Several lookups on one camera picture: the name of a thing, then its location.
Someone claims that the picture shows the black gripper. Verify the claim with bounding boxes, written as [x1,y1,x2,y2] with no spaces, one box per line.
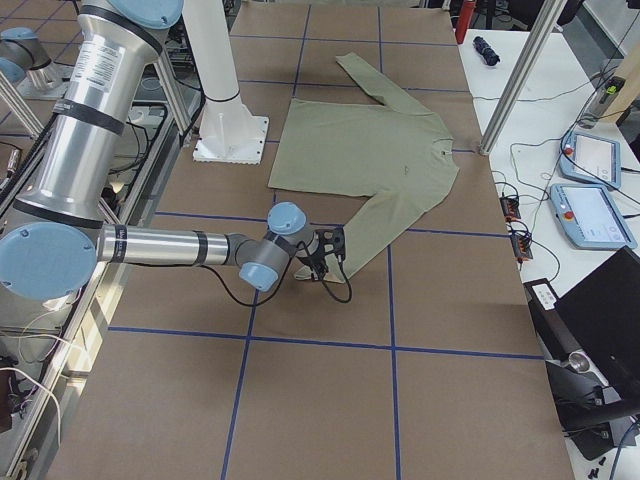
[314,227,346,264]

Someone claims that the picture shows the dark folded umbrella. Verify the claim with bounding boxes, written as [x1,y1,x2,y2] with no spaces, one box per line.
[473,36,500,67]

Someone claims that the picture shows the red cylinder bottle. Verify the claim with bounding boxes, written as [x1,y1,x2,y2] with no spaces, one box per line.
[455,0,476,45]

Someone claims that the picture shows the lower orange connector box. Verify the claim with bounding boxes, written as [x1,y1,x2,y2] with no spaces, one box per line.
[510,231,533,263]

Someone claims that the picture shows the upper orange connector box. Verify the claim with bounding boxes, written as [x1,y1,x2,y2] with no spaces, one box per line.
[499,195,521,222]

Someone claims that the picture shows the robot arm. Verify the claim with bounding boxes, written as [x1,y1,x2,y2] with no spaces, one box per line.
[1,1,346,301]

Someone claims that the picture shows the upper blue teach pendant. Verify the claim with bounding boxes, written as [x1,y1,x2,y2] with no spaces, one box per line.
[560,130,621,189]

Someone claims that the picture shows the grey arm base joint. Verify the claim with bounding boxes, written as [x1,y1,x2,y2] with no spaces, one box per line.
[1,27,68,100]

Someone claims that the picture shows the orange connector box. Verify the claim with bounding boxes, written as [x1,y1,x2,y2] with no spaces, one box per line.
[499,195,521,222]
[510,231,533,263]

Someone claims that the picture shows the blue teach pendant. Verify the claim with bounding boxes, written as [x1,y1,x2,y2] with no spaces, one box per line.
[560,130,621,189]
[549,183,638,251]

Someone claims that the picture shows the lower blue teach pendant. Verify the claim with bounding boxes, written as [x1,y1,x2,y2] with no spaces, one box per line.
[549,183,638,251]

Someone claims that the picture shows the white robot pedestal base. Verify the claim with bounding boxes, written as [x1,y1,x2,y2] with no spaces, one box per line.
[182,0,269,165]

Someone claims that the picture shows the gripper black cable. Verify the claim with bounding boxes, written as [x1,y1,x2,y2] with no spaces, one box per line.
[202,240,354,307]

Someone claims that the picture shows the green long-sleeve shirt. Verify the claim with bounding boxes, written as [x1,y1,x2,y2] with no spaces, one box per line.
[269,53,458,279]

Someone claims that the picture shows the black laptop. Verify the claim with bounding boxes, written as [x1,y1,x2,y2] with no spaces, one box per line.
[522,245,640,391]

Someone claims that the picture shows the aluminium frame post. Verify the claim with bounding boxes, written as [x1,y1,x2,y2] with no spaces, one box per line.
[479,0,567,156]

